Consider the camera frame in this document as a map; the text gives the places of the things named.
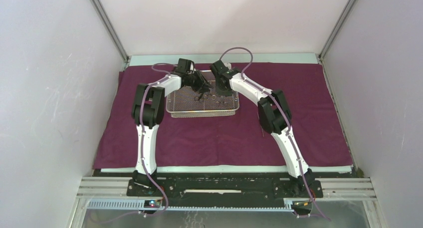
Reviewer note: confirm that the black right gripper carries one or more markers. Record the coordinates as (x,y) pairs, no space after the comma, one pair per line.
(226,93)

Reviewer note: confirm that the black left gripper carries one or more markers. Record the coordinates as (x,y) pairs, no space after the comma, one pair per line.
(203,85)

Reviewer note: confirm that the metal mesh instrument tray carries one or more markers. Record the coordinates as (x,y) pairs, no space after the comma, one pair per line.
(185,103)

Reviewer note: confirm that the magenta surgical wrap cloth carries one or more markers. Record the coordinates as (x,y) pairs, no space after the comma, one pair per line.
(231,140)

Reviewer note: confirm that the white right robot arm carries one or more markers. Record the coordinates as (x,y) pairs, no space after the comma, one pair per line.
(274,118)

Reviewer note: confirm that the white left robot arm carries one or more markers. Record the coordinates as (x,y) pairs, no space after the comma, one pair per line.
(149,108)

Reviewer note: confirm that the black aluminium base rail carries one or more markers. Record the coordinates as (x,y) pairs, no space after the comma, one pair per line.
(221,194)

